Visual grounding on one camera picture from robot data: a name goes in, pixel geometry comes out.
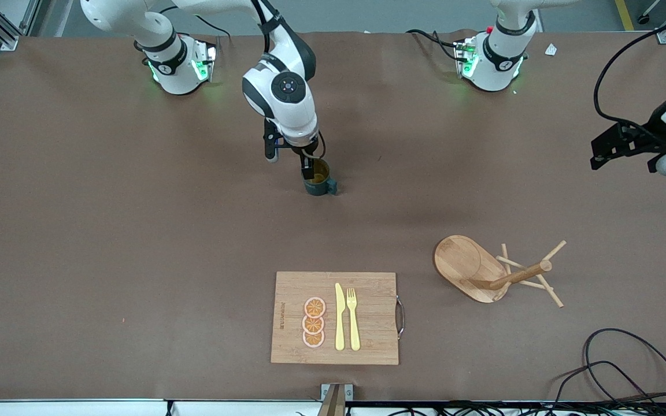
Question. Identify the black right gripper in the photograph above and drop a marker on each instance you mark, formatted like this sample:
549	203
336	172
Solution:
307	166

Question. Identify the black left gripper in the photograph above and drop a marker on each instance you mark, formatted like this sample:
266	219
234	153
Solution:
647	140

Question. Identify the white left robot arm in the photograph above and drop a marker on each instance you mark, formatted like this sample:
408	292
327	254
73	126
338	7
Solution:
500	63

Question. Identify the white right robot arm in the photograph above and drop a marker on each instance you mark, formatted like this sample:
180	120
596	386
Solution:
287	110

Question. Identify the white paper scrap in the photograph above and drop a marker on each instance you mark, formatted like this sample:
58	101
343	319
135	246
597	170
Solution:
551	49

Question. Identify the orange slice toy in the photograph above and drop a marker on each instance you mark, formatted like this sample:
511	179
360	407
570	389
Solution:
313	325
314	307
313	339

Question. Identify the wooden cutting board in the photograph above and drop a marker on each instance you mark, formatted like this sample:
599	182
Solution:
373	312

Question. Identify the yellow plastic knife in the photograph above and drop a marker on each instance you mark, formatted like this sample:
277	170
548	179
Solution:
339	323

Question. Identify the yellow plastic fork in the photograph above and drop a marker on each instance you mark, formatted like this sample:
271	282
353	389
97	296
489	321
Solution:
354	332

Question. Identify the wooden mug tree stand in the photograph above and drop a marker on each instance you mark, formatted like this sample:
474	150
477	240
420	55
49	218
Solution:
463	263

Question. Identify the brown table cover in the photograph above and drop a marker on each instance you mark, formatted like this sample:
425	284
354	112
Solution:
136	231

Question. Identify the brown pole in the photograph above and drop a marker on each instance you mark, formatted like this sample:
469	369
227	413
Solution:
333	404

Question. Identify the grey metal bracket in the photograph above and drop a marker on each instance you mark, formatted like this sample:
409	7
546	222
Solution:
326	392

